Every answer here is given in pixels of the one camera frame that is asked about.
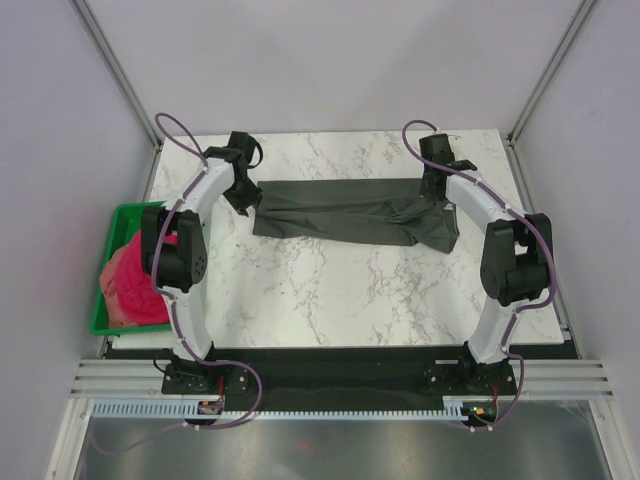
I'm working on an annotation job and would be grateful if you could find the white slotted cable duct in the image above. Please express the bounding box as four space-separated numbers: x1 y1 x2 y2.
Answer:
91 398 468 422

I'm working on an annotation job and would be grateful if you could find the green plastic bin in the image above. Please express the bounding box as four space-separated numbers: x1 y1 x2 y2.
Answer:
89 201 211 337

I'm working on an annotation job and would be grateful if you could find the aluminium frame post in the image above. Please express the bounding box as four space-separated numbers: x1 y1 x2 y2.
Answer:
69 0 162 150
506 0 600 147

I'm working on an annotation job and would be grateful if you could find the right aluminium frame post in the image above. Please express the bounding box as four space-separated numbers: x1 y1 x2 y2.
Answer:
506 0 600 147

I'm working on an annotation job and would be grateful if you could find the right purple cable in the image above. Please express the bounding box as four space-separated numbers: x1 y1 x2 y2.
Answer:
402 118 559 435

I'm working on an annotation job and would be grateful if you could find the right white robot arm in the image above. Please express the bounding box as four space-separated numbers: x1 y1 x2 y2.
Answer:
423 160 558 394

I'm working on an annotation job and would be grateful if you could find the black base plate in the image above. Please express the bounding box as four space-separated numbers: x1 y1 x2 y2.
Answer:
162 346 517 411

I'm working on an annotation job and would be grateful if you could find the dark grey t shirt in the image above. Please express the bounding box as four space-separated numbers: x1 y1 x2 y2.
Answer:
253 178 459 254

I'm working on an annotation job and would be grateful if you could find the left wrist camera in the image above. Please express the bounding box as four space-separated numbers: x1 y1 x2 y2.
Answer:
227 131 264 169

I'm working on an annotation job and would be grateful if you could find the left aluminium frame post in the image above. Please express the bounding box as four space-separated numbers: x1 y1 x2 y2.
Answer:
69 0 162 150

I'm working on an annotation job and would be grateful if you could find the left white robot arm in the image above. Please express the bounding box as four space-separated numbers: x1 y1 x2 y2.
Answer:
141 136 264 393

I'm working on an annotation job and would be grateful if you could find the pink t shirt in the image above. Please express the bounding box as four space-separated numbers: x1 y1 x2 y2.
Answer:
99 231 169 329

